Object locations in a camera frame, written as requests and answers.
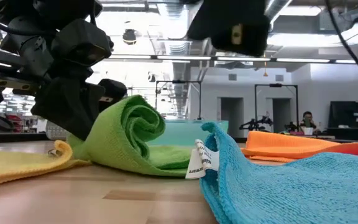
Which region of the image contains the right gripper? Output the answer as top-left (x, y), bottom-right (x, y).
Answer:
top-left (211, 14), bottom-right (272, 58)

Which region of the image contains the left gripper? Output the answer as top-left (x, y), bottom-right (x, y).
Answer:
top-left (0, 15), bottom-right (105, 141)

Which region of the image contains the green microfiber towel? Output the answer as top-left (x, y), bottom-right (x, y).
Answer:
top-left (67, 95), bottom-right (198, 178)

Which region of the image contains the yellow microfiber towel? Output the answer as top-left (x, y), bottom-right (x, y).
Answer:
top-left (0, 139), bottom-right (91, 190)

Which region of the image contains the orange microfiber towel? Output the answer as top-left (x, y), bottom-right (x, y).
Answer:
top-left (241, 130), bottom-right (358, 163)

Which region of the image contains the teal translucent plastic basket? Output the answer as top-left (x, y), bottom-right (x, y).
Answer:
top-left (147, 119), bottom-right (229, 147)

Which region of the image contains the blue microfiber towel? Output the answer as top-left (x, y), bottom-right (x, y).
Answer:
top-left (185, 121), bottom-right (358, 224)

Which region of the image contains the green plant in patterned pot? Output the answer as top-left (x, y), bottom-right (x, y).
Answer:
top-left (45, 120), bottom-right (71, 141)

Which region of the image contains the black ceiling device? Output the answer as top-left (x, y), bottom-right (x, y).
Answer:
top-left (122, 28), bottom-right (138, 45)

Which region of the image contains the person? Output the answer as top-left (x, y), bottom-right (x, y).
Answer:
top-left (300, 111), bottom-right (316, 135)

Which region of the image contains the large black display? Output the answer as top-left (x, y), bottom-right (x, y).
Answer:
top-left (329, 101), bottom-right (358, 129)

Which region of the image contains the dark office desk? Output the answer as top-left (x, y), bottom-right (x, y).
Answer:
top-left (317, 126), bottom-right (358, 141)

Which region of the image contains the silver ventilation duct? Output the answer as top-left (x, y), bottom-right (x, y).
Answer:
top-left (264, 0), bottom-right (293, 22)
top-left (158, 0), bottom-right (195, 116)

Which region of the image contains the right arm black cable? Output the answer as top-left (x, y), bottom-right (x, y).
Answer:
top-left (324, 0), bottom-right (358, 88)

